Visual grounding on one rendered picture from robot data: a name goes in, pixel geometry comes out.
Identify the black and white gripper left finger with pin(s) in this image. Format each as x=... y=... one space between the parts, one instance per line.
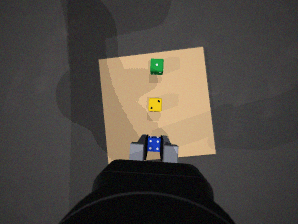
x=138 y=150

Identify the blue die with white pips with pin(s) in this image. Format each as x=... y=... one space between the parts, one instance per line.
x=154 y=143

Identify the tan square mat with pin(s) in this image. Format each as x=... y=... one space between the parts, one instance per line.
x=127 y=85

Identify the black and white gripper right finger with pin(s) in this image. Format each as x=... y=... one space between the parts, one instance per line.
x=168 y=151

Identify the yellow die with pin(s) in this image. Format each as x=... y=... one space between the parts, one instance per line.
x=155 y=104

